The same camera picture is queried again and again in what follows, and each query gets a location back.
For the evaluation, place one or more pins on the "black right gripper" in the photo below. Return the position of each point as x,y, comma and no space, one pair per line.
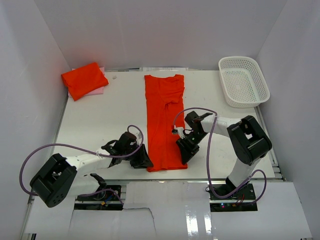
186,150

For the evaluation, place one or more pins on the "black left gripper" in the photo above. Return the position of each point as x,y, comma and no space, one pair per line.
143,161

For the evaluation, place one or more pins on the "orange t-shirt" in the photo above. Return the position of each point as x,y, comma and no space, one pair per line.
164,100
83,80

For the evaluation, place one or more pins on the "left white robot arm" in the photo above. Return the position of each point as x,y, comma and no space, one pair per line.
77,176

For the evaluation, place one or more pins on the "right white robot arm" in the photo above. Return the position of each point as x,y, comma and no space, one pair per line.
249,141

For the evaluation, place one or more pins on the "white perforated plastic basket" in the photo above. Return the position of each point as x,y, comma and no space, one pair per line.
243,83

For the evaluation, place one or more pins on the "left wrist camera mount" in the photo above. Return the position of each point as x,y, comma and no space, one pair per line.
139,137

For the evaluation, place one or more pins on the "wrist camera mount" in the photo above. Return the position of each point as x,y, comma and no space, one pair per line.
139,137
180,131

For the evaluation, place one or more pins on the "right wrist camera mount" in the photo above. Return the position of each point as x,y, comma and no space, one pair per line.
180,131

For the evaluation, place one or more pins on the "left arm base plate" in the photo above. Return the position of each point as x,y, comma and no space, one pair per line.
104,201

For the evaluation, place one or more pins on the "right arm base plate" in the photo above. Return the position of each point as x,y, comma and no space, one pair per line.
238,202

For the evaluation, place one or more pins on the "aluminium frame rail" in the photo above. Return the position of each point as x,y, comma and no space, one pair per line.
24,235

